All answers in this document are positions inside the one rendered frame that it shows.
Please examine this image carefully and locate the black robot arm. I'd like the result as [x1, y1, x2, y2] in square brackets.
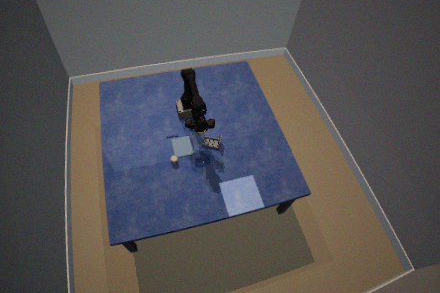
[180, 68, 208, 132]

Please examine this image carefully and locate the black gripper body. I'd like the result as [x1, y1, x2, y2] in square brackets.
[185, 118, 215, 129]

